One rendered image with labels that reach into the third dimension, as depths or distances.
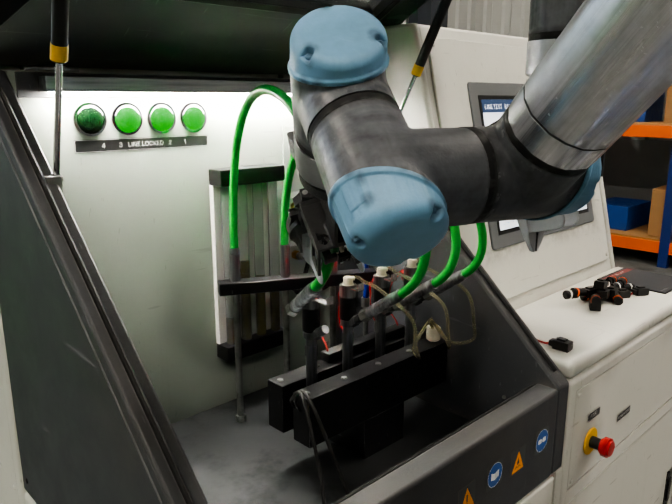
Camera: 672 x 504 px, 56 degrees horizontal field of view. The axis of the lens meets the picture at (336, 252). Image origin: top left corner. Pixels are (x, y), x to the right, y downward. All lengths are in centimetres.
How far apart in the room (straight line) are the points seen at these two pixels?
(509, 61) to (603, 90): 107
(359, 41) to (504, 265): 94
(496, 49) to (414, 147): 102
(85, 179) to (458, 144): 71
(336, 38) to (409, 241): 16
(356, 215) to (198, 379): 85
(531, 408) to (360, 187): 68
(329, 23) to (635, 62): 21
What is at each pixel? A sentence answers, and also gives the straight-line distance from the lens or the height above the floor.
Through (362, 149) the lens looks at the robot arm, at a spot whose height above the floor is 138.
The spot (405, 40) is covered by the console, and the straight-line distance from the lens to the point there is 126.
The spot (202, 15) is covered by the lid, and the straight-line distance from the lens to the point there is 103.
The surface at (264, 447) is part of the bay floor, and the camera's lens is 113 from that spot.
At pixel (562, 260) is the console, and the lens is 157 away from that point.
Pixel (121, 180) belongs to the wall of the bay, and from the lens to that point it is 107.
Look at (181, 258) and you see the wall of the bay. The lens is 114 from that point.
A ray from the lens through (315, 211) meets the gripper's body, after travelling 64.
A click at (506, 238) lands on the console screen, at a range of 136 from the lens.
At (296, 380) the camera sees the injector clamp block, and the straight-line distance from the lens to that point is 101.
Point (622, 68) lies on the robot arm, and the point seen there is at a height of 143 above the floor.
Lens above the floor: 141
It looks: 14 degrees down
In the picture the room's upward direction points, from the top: straight up
